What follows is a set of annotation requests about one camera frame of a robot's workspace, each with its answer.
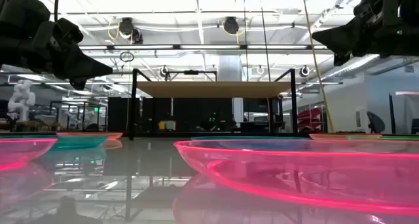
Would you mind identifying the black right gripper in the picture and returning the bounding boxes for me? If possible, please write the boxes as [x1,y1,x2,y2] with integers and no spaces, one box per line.
[311,0,419,67]

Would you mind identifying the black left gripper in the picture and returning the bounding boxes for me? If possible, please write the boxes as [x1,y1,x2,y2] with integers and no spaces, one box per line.
[0,17,114,91]

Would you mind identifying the teal translucent plastic plate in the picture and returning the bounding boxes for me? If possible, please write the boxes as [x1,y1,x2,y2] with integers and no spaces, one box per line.
[48,136,109,152]

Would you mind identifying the orange translucent plastic plate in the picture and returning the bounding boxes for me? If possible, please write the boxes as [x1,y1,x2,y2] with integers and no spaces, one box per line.
[55,131,124,141]
[308,133,383,141]

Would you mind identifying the pink translucent plastic plate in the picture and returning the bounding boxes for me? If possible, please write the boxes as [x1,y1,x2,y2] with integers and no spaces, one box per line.
[0,138,58,172]
[173,139,419,217]

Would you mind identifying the light green translucent plate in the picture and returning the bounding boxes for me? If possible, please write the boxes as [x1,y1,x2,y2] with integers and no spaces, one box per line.
[346,135,419,142]

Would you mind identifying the black cabinet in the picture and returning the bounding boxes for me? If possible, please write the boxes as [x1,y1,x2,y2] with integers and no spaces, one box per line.
[107,96,132,132]

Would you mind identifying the red folded object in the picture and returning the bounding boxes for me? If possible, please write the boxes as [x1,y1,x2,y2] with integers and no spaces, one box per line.
[297,107,323,130]

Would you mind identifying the dark office chair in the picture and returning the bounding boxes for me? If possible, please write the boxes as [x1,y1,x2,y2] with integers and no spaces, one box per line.
[365,111,386,134]

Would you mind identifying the yellow hanging cable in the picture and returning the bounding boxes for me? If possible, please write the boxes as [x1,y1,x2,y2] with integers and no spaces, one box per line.
[301,0,335,134]

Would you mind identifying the black ceiling cable reel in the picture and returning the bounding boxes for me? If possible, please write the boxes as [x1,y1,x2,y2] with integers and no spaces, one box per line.
[117,16,136,38]
[223,16,240,35]

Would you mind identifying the black metal table frame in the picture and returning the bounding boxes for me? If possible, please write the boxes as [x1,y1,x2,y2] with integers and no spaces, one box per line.
[0,130,419,140]

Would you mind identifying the thin black hanging cable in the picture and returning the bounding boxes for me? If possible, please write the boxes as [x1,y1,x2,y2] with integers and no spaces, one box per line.
[243,0,248,83]

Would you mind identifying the wooden shelf with black frame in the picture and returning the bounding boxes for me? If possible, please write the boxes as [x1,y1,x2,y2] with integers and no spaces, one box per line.
[129,68,299,141]

